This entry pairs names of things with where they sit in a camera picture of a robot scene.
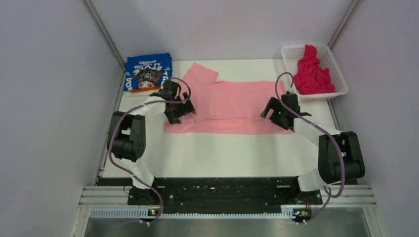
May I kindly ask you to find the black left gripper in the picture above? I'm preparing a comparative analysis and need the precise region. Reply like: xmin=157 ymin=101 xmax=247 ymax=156
xmin=165 ymin=91 xmax=195 ymax=124

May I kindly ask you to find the light pink t-shirt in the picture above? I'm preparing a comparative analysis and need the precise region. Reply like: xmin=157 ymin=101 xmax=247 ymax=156
xmin=164 ymin=63 xmax=292 ymax=135

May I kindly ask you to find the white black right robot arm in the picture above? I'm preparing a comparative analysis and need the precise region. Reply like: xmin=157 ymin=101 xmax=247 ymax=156
xmin=260 ymin=92 xmax=366 ymax=203

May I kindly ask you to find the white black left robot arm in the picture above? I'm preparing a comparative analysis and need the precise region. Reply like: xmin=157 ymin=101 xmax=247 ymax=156
xmin=107 ymin=78 xmax=196 ymax=204

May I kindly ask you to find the folded white orange t-shirt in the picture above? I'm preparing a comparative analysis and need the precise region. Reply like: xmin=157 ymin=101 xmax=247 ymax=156
xmin=124 ymin=86 xmax=161 ymax=97

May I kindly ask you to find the magenta t-shirt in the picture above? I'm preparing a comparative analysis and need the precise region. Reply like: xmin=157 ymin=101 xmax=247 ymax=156
xmin=293 ymin=44 xmax=335 ymax=95

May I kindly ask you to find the folded blue printed t-shirt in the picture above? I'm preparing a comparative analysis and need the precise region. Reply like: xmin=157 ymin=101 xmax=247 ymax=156
xmin=124 ymin=53 xmax=172 ymax=91

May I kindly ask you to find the white plastic laundry basket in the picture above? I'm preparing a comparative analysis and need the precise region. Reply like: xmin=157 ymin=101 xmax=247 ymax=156
xmin=281 ymin=44 xmax=349 ymax=101

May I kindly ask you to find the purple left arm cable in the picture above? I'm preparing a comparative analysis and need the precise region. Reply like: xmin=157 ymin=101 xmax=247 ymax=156
xmin=108 ymin=77 xmax=192 ymax=226

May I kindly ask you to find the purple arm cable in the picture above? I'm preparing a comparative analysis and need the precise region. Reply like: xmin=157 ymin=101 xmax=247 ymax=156
xmin=274 ymin=72 xmax=346 ymax=226
xmin=108 ymin=77 xmax=192 ymax=226

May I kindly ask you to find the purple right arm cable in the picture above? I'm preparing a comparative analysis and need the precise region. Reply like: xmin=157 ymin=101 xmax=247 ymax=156
xmin=274 ymin=72 xmax=346 ymax=226

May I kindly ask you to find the aluminium rail frame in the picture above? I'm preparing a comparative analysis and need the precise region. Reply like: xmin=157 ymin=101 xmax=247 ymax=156
xmin=71 ymin=185 xmax=389 ymax=237

